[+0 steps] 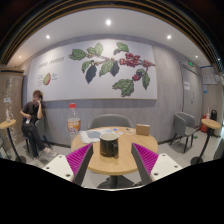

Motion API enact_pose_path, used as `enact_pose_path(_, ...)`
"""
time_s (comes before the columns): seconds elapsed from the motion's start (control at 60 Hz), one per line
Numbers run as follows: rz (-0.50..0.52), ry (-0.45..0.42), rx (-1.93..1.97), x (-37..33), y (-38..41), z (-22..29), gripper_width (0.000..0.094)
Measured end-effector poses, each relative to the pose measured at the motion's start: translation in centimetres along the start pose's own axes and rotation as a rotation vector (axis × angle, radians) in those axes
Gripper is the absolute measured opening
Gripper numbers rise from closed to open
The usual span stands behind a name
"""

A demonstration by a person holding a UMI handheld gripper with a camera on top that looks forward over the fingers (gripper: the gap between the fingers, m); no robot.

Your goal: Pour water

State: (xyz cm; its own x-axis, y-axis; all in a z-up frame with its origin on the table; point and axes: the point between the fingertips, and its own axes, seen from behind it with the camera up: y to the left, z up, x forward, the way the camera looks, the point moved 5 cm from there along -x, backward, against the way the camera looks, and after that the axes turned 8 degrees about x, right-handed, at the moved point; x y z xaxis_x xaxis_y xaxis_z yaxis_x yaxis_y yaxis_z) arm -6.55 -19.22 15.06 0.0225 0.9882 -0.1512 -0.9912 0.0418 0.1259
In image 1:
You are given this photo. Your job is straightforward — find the left small round side table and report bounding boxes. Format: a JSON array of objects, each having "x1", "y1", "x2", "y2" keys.
[{"x1": 0, "y1": 119, "x2": 26, "y2": 163}]

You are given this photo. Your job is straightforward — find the grey armchair at right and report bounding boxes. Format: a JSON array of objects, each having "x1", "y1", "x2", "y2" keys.
[{"x1": 171, "y1": 112, "x2": 197, "y2": 143}]

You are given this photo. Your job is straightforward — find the red fire extinguisher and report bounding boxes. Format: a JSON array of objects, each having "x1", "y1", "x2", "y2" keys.
[{"x1": 200, "y1": 115, "x2": 207, "y2": 133}]

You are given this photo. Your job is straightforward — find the right small round side table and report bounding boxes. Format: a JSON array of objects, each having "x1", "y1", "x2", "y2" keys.
[{"x1": 190, "y1": 118, "x2": 222, "y2": 166}]

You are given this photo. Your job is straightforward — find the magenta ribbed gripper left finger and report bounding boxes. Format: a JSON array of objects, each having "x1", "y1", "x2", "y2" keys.
[{"x1": 42, "y1": 143, "x2": 94, "y2": 186}]

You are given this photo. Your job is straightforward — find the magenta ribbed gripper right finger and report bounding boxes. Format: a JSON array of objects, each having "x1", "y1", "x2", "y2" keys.
[{"x1": 130, "y1": 142, "x2": 184, "y2": 186}]

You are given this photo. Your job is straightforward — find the black container on side table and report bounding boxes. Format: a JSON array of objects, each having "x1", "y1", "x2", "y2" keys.
[{"x1": 210, "y1": 110, "x2": 217, "y2": 121}]

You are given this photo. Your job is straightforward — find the clear bottle red cap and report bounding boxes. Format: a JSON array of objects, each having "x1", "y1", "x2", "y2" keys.
[{"x1": 67, "y1": 103, "x2": 81, "y2": 140}]

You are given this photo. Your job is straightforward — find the grey cloth on table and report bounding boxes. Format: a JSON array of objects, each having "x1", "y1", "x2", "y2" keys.
[{"x1": 80, "y1": 131, "x2": 101, "y2": 143}]

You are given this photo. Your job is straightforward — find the small round side table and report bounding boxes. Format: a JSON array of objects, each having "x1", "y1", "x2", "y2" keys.
[
  {"x1": 190, "y1": 118, "x2": 222, "y2": 166},
  {"x1": 0, "y1": 119, "x2": 26, "y2": 163}
]

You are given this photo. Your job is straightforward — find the grey chair behind table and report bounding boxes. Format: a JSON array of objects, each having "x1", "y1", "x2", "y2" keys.
[{"x1": 88, "y1": 114, "x2": 133, "y2": 129}]

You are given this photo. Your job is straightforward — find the grey door with sign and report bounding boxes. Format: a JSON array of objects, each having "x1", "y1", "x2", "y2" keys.
[{"x1": 180, "y1": 63, "x2": 202, "y2": 120}]

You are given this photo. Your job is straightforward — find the coffee plant wall poster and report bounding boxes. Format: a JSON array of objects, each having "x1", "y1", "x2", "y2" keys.
[{"x1": 27, "y1": 39, "x2": 157, "y2": 101}]

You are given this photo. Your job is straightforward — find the seated person in black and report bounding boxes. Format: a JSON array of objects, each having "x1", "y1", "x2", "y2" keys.
[{"x1": 20, "y1": 90, "x2": 57, "y2": 160}]

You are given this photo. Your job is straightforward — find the black mug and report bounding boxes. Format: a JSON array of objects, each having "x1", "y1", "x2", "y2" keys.
[{"x1": 100, "y1": 133, "x2": 118, "y2": 157}]

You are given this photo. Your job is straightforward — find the small cardboard box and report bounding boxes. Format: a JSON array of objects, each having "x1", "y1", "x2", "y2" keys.
[{"x1": 136, "y1": 124, "x2": 150, "y2": 136}]

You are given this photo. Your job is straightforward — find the round wooden table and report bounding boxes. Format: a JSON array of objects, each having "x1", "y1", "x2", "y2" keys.
[{"x1": 70, "y1": 126, "x2": 159, "y2": 190}]

